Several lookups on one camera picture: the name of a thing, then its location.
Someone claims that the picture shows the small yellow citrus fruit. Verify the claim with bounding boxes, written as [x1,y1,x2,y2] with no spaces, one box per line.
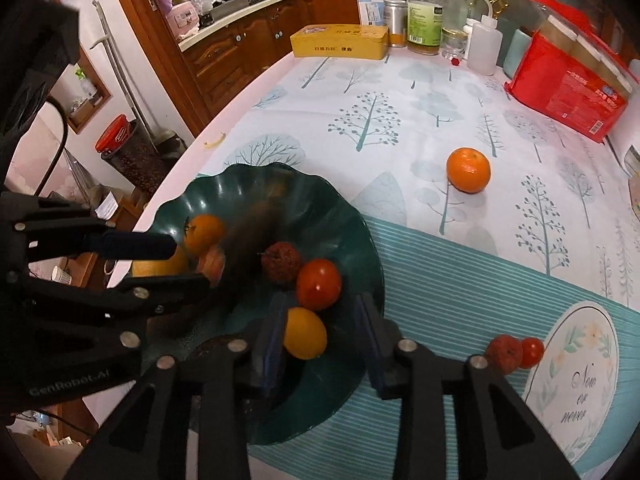
[282,307,328,361]

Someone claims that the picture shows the white squeeze bottle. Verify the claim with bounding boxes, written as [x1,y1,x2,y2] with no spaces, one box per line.
[452,0,498,77]

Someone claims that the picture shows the metal can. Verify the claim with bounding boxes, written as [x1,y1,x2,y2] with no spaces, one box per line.
[384,0,408,48]

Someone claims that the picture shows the wooden lower cabinet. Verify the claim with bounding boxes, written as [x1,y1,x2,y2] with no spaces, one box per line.
[180,0,316,116]

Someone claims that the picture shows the yellow tin box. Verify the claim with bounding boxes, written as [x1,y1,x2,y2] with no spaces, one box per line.
[290,24,390,59]

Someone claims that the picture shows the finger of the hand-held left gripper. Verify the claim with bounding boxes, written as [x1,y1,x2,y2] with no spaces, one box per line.
[10,272,211,348]
[15,200,178,264]

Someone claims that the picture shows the large orange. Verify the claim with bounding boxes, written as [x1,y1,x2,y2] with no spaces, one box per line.
[131,247,190,278]

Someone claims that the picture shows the dark green scalloped plate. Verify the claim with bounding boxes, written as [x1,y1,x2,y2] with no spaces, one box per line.
[140,164,386,446]

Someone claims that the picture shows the red paper cup package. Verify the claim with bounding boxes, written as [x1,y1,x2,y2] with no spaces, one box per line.
[504,0,630,143]

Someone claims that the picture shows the dark overripe banana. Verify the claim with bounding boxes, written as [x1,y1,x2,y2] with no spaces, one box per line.
[220,197,286,281]

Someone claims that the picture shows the glass bottle green label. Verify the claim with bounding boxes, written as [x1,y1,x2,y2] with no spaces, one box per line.
[406,0,445,56]

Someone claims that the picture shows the pink box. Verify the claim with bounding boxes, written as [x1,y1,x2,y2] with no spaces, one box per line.
[167,2,198,28]

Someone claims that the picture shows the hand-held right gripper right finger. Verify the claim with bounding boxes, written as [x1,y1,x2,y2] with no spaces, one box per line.
[352,292,576,480]

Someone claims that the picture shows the red lidded jar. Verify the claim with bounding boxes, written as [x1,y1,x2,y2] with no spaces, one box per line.
[95,114,166,193]

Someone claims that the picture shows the small glass jar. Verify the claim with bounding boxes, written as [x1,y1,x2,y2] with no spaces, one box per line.
[441,27,469,60]

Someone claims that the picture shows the black cable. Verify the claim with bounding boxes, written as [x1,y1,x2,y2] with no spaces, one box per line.
[47,102,69,196]

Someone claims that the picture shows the metal pole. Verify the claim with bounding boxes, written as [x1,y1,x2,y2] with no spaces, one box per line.
[90,0,151,136]

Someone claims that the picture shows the blue and white box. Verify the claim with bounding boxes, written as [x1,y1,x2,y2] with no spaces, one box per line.
[355,0,387,26]

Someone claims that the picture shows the orange mandarin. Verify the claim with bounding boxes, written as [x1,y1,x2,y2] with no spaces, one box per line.
[184,214,226,256]
[446,147,492,194]

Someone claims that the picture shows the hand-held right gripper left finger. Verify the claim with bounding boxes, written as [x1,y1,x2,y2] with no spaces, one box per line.
[65,292,296,480]

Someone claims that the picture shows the red cherry tomato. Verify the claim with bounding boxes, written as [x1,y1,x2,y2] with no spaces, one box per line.
[197,245,227,286]
[520,337,545,368]

